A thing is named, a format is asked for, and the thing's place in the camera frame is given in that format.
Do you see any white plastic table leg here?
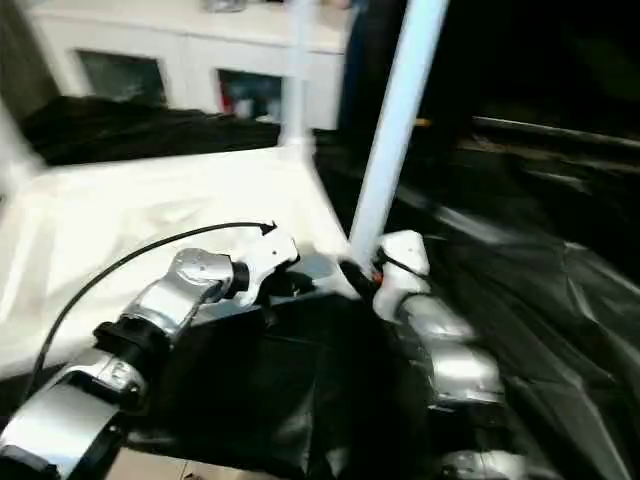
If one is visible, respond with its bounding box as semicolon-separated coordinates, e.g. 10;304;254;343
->
0;94;46;194
278;0;317;154
347;0;449;274

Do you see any white plastic table top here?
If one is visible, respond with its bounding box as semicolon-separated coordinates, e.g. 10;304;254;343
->
0;142;361;381

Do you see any black mat cloth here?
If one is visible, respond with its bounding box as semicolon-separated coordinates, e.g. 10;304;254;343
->
0;94;640;480

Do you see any long black rod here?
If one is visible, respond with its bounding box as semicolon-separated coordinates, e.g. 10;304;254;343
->
472;115;640;147

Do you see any white display cabinet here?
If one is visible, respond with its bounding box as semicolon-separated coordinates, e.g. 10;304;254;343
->
29;0;351;131

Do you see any dark tall cabinet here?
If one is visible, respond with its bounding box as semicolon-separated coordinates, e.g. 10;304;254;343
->
339;0;640;141

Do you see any grey curtain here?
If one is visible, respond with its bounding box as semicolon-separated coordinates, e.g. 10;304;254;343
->
0;0;56;121

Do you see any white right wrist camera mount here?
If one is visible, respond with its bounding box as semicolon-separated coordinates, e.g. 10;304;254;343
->
372;229;432;319

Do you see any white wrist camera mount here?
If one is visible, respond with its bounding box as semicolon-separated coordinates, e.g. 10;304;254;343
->
372;229;432;319
234;229;300;309

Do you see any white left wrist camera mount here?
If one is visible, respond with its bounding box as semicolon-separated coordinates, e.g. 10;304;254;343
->
234;229;300;309

